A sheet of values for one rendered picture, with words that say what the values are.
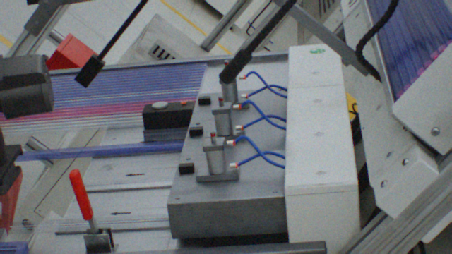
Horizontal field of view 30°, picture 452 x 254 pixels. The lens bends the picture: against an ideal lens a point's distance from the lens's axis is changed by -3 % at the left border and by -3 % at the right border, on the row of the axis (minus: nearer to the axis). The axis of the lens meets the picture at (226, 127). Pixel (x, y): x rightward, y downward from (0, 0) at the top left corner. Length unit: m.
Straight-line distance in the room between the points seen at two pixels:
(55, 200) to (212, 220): 1.71
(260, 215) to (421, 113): 0.23
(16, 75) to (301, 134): 0.35
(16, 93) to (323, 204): 0.37
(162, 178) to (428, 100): 0.44
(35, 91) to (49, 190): 1.66
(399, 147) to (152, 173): 0.41
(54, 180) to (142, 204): 1.53
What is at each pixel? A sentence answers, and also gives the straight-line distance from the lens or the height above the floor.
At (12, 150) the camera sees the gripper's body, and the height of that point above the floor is 1.02.
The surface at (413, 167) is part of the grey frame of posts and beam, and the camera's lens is 0.87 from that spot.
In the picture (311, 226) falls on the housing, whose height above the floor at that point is 1.23.
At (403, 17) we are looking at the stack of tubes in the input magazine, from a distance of 1.10.
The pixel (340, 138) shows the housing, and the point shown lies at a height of 1.29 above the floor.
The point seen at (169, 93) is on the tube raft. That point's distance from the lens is 1.45.
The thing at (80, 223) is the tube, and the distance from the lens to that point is 1.08.
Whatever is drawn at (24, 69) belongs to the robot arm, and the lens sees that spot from 1.01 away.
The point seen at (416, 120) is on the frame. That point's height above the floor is 1.40.
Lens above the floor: 1.58
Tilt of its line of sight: 21 degrees down
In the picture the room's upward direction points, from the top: 42 degrees clockwise
